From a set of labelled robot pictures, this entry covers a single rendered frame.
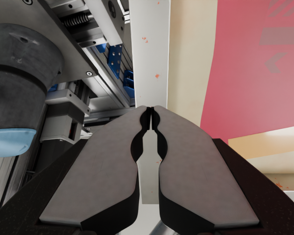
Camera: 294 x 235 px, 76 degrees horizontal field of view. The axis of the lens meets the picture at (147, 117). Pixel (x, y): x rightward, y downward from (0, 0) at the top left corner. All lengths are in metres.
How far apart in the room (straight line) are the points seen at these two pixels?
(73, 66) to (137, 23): 0.33
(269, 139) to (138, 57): 0.23
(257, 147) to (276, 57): 0.14
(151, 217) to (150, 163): 3.30
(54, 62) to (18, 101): 0.12
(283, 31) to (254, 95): 0.08
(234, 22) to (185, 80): 0.08
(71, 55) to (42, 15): 0.10
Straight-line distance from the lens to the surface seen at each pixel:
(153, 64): 0.20
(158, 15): 0.20
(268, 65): 0.28
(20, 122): 0.38
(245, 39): 0.26
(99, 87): 0.71
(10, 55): 0.43
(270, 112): 0.31
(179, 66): 0.24
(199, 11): 0.24
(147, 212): 3.57
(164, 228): 0.79
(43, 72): 0.44
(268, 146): 0.35
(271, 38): 0.27
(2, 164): 0.60
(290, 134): 0.35
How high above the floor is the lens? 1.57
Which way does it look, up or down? 27 degrees down
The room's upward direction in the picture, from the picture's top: 179 degrees counter-clockwise
